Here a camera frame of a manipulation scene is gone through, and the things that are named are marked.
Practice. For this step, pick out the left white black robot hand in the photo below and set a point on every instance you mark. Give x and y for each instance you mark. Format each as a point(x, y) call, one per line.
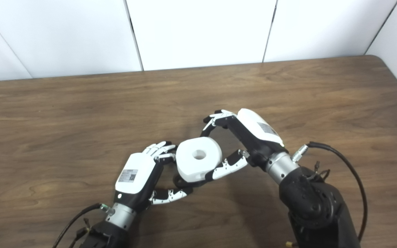
point(134, 174)

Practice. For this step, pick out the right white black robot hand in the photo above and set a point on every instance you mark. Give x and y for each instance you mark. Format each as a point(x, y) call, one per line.
point(257, 132)

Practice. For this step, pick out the black flanged holder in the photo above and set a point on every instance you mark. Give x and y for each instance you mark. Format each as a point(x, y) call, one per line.
point(184, 183)

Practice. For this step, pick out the round white piece with holes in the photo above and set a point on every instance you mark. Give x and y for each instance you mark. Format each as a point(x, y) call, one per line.
point(195, 165)

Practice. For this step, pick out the small brass tipped plug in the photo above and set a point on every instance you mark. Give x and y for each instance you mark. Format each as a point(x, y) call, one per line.
point(289, 244)

